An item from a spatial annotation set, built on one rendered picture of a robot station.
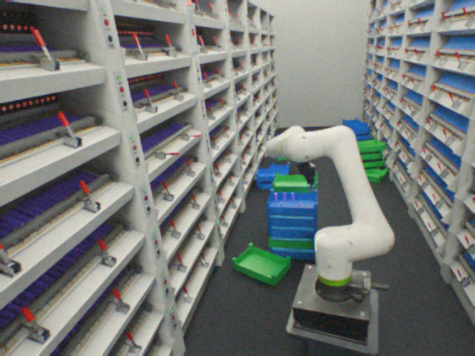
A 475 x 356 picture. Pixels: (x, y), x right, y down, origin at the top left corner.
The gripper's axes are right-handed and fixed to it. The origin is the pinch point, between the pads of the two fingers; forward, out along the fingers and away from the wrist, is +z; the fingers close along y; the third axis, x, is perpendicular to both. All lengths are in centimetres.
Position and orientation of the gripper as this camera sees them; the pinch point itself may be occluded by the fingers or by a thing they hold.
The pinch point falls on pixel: (310, 180)
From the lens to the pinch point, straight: 197.5
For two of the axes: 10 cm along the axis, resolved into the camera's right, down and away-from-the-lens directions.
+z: 3.7, 6.9, 6.2
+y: -7.2, -2.0, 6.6
